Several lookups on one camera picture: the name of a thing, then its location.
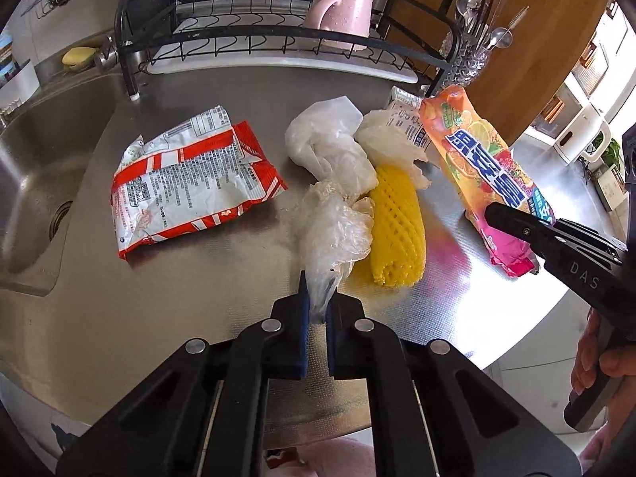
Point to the green potted plant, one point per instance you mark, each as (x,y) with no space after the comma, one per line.
(613,154)

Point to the translucent plastic wrap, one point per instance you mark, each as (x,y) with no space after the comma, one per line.
(382,134)

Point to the wooden cutting board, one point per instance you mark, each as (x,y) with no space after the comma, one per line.
(546,59)

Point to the yellow foam fruit net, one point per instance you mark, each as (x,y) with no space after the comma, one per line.
(397,228)

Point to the black dish rack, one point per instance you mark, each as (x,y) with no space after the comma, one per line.
(131,67)

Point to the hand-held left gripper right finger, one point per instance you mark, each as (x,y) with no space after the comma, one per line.
(334,343)

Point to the clear plastic bag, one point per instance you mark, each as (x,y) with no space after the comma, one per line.
(333,228)

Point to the white electric kettle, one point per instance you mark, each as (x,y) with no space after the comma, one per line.
(579,141)

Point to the white milk carton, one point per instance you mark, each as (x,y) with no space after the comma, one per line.
(407,114)

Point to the thin straw brush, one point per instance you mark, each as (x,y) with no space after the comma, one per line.
(517,20)

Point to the metal fork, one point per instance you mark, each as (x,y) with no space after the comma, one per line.
(481,30)

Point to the steel sink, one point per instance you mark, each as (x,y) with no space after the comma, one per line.
(35,184)

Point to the white plastic bag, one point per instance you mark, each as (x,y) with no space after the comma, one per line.
(328,144)

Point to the orange fruit candy packet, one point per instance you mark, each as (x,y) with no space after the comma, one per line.
(472,159)

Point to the steel faucet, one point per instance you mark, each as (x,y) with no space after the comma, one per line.
(105,57)

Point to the small metal spoon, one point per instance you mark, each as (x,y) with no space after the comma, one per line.
(502,37)

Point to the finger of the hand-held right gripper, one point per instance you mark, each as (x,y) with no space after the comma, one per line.
(516,223)

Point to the person's right hand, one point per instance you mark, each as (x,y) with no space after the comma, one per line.
(580,362)

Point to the white sink caddy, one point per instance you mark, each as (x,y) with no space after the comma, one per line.
(22,84)

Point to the pink cloth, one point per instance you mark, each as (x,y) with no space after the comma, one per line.
(338,459)

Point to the red white snack packet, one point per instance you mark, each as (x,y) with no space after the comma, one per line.
(189,184)

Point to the large metal spoon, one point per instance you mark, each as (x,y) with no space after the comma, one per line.
(469,0)

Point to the glass cutlery holder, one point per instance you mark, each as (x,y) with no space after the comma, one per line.
(464,67)

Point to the yellow sponge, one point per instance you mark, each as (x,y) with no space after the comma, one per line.
(78,56)

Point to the pink cup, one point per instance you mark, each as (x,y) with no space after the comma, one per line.
(343,10)

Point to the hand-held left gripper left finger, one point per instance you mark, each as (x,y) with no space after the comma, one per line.
(300,338)

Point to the white drip tray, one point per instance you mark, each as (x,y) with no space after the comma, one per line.
(278,70)

